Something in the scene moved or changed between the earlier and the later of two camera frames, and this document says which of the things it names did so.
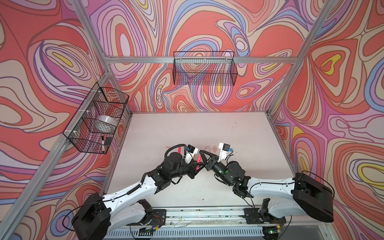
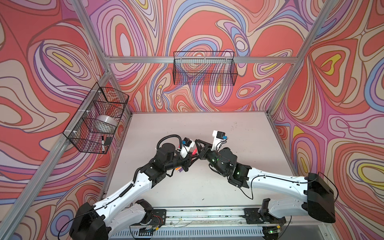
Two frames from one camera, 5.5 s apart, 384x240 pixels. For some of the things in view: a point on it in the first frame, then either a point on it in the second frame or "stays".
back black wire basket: (204, 68) stays
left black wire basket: (93, 128) stays
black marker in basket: (103, 144) stays
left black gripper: (192, 168) -> (186, 163)
